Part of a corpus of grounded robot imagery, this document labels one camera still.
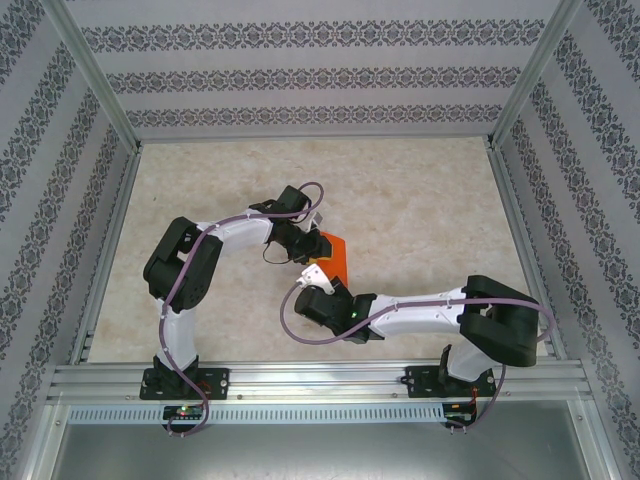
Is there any orange cloth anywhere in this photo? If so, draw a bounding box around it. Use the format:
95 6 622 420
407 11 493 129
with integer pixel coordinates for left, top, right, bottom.
319 230 350 289

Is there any small circuit board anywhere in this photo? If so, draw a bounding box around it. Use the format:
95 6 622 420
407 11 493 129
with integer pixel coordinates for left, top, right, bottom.
443 399 480 429
163 404 209 421

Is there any grey metal shelf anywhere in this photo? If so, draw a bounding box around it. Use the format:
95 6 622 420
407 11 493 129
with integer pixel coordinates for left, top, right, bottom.
47 422 616 480

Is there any thin black left gripper cable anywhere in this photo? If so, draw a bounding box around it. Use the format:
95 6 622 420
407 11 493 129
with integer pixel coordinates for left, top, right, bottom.
262 239 297 267

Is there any aluminium mounting rail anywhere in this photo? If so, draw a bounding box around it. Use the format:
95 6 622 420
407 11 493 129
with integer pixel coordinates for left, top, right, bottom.
47 362 594 404

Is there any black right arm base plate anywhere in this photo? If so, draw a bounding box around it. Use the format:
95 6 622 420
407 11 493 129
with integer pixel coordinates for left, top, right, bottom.
405 364 496 400

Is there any slotted grey cable duct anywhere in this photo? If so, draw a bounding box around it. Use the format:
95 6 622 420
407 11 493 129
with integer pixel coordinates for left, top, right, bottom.
67 403 446 425

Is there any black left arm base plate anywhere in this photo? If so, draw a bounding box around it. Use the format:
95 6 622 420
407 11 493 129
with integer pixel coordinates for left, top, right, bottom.
139 367 231 401

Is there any aluminium table edge rail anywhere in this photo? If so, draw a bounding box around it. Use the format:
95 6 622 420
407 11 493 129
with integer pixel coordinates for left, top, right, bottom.
67 144 146 365
487 142 571 361

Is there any aluminium frame post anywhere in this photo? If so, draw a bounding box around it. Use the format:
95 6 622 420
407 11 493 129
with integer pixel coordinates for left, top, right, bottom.
39 0 144 154
487 0 586 151

